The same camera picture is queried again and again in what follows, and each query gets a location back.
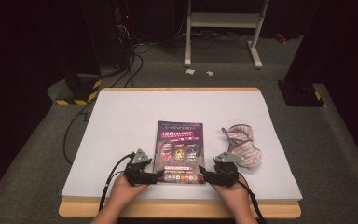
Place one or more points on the person's right hand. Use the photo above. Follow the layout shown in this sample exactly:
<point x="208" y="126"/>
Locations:
<point x="233" y="197"/>

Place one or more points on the black electronics rack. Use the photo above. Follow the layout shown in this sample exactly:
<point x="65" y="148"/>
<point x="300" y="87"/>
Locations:
<point x="122" y="31"/>

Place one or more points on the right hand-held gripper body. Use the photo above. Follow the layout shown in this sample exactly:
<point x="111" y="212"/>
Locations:
<point x="225" y="172"/>

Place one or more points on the small red object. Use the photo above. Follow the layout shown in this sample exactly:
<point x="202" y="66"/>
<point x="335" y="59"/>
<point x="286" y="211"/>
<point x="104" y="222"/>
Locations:
<point x="281" y="38"/>

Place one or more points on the black yellow striped stand base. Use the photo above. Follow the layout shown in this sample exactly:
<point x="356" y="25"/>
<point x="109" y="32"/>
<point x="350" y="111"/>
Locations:
<point x="301" y="95"/>
<point x="80" y="90"/>

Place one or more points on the white paper scrap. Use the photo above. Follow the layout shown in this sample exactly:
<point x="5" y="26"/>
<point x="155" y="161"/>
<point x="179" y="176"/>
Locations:
<point x="209" y="73"/>
<point x="190" y="71"/>

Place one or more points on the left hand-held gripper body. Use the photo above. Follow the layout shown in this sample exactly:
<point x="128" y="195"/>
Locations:
<point x="138" y="174"/>

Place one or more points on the white metal stand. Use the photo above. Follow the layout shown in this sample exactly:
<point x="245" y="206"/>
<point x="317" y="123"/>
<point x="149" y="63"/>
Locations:
<point x="223" y="19"/>

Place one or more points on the person's left hand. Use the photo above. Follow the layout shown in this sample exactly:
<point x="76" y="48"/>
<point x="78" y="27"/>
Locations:
<point x="126" y="193"/>

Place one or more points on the magazine with glossy cover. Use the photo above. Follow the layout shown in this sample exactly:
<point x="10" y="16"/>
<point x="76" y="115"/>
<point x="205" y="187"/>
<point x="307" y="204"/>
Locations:
<point x="178" y="146"/>

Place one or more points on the wooden table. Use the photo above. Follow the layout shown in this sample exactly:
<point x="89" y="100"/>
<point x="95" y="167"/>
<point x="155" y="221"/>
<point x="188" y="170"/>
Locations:
<point x="167" y="209"/>

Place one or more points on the purple striped towel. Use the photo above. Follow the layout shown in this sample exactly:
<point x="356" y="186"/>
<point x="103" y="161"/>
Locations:
<point x="245" y="146"/>

